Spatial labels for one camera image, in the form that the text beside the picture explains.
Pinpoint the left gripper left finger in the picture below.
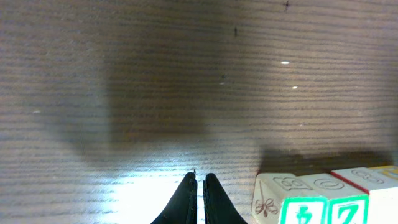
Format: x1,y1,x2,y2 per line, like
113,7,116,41
151,172,197,224

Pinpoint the green lightning block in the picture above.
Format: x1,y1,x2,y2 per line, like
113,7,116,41
251,173,328,224

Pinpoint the white block blue side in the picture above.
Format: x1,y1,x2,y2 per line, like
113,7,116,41
369,165,397,182

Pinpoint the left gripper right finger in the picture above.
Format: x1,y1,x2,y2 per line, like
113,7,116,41
203,173,247,224

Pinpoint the green Z block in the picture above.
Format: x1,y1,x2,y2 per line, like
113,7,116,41
299,173,369,224

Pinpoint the white block red side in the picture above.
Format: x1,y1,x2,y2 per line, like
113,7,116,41
331,167,397,224

